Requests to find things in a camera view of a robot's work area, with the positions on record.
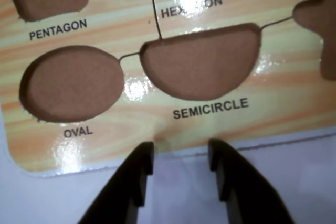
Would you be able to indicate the wooden shape puzzle board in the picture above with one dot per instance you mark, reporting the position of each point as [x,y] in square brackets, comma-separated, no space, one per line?
[210,121]

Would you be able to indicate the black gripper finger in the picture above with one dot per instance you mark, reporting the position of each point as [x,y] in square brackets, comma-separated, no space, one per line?
[123,187]
[246,192]

